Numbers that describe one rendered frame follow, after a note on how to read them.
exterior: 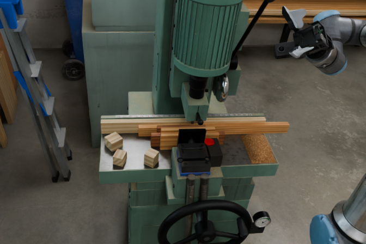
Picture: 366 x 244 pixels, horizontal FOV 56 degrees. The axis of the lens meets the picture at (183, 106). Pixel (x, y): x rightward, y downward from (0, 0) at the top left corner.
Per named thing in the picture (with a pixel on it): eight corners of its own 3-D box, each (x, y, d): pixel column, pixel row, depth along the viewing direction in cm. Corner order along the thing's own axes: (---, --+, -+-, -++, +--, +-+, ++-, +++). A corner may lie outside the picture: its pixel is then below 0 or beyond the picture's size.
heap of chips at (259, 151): (251, 163, 115) (254, 156, 113) (240, 135, 126) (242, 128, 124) (276, 162, 117) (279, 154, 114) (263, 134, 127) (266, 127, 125)
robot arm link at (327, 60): (306, 47, 118) (312, 72, 114) (301, 42, 114) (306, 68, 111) (333, 37, 112) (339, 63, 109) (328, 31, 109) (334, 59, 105)
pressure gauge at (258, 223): (251, 231, 128) (256, 218, 123) (249, 221, 131) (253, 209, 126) (267, 230, 129) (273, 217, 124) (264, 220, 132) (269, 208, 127)
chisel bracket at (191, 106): (185, 124, 115) (188, 105, 109) (180, 100, 125) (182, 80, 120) (207, 124, 116) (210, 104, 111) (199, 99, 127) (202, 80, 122)
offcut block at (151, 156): (158, 161, 112) (159, 151, 109) (152, 168, 109) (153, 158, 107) (149, 157, 113) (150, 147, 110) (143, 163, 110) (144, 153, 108)
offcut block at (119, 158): (122, 166, 109) (122, 159, 106) (113, 164, 109) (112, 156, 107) (127, 158, 111) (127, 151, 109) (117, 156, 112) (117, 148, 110)
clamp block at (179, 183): (173, 199, 104) (176, 179, 99) (168, 165, 115) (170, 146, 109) (220, 196, 107) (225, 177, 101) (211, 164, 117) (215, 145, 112)
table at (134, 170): (97, 209, 102) (96, 196, 99) (101, 139, 126) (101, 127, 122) (286, 197, 112) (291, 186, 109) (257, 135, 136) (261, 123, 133)
